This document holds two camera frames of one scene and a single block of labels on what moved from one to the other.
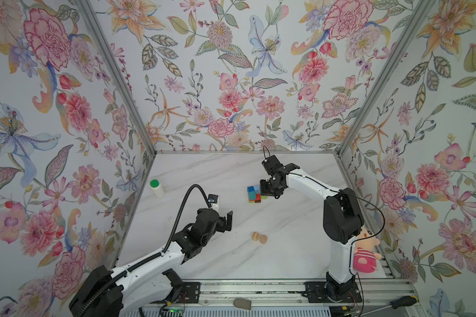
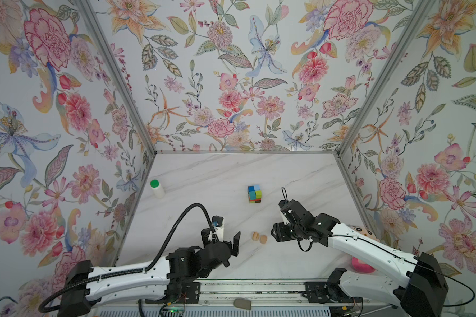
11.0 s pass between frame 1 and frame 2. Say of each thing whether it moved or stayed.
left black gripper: moved
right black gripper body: moved
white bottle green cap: stayed
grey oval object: stayed
